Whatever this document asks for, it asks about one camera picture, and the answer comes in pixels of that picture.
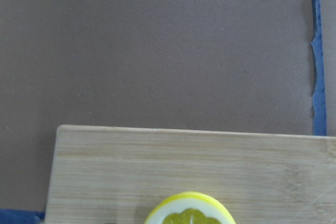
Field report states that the yellow lemon half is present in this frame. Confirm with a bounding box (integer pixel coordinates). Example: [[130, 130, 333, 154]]
[[145, 191, 235, 223]]

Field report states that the bamboo cutting board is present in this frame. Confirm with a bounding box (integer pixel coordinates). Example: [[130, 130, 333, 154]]
[[45, 125, 335, 223]]

